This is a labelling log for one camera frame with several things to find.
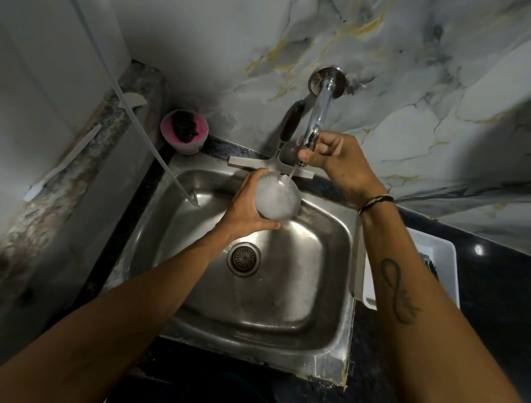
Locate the person's right hand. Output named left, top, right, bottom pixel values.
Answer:
left=295, top=131, right=390, bottom=210

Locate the black scrubber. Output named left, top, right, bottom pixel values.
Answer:
left=170, top=111, right=200, bottom=143

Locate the white soap piece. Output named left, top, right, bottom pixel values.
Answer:
left=119, top=91, right=148, bottom=110

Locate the chrome wall faucet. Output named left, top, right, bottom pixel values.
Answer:
left=298, top=66, right=349, bottom=168

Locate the person's left forearm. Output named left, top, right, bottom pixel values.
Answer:
left=0, top=229, right=227, bottom=403

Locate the stainless steel sink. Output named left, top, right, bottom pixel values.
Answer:
left=102, top=152, right=367, bottom=390

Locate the small steel bowl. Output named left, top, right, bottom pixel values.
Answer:
left=253, top=172, right=303, bottom=221

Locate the black handled squeegee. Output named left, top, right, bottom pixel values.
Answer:
left=227, top=99, right=316, bottom=180

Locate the person's right forearm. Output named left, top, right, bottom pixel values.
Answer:
left=359, top=200, right=523, bottom=403

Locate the person's left hand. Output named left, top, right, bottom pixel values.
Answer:
left=215, top=167, right=283, bottom=246

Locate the pink plastic container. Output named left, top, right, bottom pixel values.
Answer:
left=160, top=108, right=210, bottom=156

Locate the dark striped cloth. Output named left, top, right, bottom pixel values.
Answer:
left=418, top=251, right=440, bottom=281

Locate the thin white hose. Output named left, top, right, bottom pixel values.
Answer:
left=69, top=0, right=201, bottom=208

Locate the white toothbrush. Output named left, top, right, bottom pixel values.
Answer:
left=23, top=123, right=103, bottom=203

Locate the metal sink drain strainer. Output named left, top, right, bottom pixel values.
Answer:
left=227, top=242, right=263, bottom=278

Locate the white plastic tray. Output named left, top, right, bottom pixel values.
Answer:
left=362, top=226, right=461, bottom=312

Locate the black and white wristband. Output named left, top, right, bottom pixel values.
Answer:
left=357, top=194, right=395, bottom=217

